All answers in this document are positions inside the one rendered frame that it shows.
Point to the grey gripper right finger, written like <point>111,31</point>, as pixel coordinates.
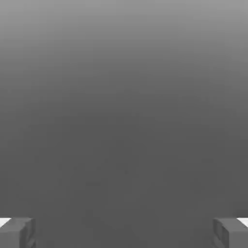
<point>232,233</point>

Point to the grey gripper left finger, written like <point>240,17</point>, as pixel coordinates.
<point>15,233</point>

